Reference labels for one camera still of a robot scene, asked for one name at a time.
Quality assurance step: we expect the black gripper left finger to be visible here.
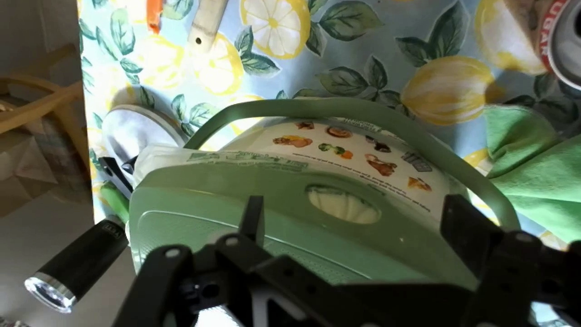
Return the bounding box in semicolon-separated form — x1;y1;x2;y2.
112;244;210;327

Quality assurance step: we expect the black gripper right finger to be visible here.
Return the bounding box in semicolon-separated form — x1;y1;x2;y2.
439;193;581;327

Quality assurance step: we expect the green bin lid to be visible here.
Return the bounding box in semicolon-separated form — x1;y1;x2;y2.
126;162;481;293

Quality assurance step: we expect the black cylindrical flashlight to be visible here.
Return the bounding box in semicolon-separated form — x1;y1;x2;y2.
21;219;130;317

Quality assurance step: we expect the green cloth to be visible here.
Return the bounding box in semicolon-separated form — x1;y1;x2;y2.
481;104;581;246

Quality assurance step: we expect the small white plastic object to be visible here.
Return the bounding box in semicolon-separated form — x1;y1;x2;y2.
99;102;186;184

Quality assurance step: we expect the wooden lattice chair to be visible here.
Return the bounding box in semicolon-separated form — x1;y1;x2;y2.
0;73;83;140

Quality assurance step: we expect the lemon print tablecloth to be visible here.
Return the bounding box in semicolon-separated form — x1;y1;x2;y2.
76;0;581;244

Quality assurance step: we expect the wooden fork spatula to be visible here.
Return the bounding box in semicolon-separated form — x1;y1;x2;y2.
185;0;230;55

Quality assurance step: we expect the white bin with green handle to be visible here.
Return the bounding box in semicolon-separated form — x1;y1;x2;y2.
97;97;522;244

